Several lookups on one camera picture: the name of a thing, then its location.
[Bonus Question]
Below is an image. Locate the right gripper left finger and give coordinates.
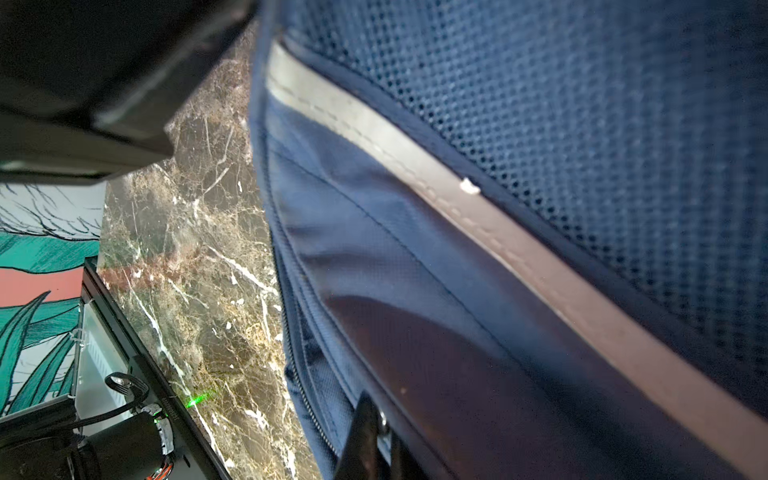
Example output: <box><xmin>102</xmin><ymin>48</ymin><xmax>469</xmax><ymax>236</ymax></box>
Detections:
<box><xmin>333</xmin><ymin>393</ymin><xmax>380</xmax><ymax>480</ymax></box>

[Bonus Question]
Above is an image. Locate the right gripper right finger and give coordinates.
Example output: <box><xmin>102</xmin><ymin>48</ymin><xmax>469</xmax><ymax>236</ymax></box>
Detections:
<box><xmin>390</xmin><ymin>435</ymin><xmax>428</xmax><ymax>480</ymax></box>

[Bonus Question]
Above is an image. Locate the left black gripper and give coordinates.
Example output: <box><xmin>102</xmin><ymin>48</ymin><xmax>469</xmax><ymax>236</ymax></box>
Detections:
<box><xmin>1</xmin><ymin>1</ymin><xmax>258</xmax><ymax>185</ymax></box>

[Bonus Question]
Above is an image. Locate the navy blue student backpack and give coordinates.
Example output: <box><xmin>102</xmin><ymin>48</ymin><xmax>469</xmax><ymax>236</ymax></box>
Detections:
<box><xmin>250</xmin><ymin>1</ymin><xmax>767</xmax><ymax>479</ymax></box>

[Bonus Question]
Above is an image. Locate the black front mounting rail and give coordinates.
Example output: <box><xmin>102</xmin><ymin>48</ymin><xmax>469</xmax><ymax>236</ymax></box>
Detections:
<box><xmin>82</xmin><ymin>258</ymin><xmax>230</xmax><ymax>479</ymax></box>

